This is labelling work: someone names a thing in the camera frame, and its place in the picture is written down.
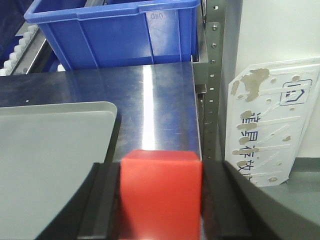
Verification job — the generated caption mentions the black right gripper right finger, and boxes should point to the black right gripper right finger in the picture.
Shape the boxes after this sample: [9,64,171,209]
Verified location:
[201,159,315,240]

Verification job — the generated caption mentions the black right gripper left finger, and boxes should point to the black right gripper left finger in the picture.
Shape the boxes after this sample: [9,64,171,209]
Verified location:
[37,162,120,240]

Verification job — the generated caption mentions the red cube block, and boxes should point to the red cube block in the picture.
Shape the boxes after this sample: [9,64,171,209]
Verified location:
[119,149,203,240]

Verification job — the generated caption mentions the grey metal tray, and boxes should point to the grey metal tray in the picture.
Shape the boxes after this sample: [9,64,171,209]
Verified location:
[0,101,117,240]

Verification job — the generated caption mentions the white peeling sign board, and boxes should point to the white peeling sign board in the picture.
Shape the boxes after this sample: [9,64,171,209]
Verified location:
[225,57,320,187]

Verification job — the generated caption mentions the blue plastic bin right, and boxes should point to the blue plastic bin right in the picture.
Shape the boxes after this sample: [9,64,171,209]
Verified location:
[24,0,200,71]

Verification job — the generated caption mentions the perforated metal shelf post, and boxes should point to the perforated metal shelf post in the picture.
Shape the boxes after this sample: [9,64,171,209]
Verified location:
[193,0,227,160]

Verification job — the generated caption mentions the white roller conveyor rail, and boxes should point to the white roller conveyor rail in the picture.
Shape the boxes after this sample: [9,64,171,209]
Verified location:
[0,24,39,77]

